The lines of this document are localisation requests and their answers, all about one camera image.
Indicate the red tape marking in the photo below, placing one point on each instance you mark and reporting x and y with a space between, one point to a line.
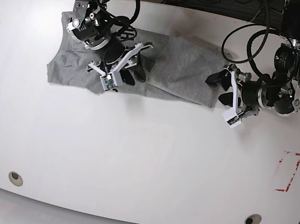
286 171

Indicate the right table cable grommet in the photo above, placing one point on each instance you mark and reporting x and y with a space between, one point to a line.
253 219

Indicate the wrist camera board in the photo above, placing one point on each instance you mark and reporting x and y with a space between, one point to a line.
231 117
111 80

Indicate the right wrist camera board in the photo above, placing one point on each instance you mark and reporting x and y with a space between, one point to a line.
111 80

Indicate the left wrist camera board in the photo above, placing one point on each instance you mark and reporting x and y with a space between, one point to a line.
231 117

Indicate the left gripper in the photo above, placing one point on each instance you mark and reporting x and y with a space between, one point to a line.
240 91

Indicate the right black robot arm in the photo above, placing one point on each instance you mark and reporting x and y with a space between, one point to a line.
105 34

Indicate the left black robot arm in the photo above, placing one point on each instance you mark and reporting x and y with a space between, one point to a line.
280 90

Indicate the grey T-shirt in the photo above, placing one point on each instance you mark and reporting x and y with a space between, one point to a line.
176 68

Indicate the left table cable grommet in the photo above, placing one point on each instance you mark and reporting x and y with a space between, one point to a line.
15 179

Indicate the table cable grommet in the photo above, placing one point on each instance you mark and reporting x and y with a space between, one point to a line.
15 179
253 219

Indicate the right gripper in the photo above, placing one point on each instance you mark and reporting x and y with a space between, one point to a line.
111 55

